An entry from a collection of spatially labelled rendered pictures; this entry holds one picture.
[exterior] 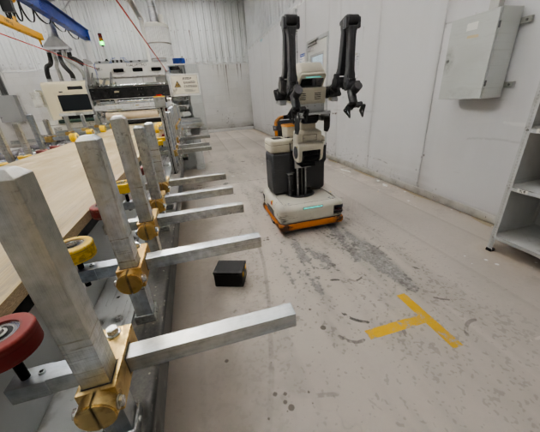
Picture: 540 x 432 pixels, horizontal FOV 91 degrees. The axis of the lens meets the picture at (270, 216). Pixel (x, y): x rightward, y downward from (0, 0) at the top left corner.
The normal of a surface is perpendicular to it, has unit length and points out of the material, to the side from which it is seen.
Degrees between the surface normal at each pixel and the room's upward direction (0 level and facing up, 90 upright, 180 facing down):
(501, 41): 90
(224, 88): 90
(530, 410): 0
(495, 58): 90
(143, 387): 0
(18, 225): 90
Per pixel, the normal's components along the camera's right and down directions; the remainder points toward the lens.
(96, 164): 0.27, 0.38
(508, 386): -0.07, -0.91
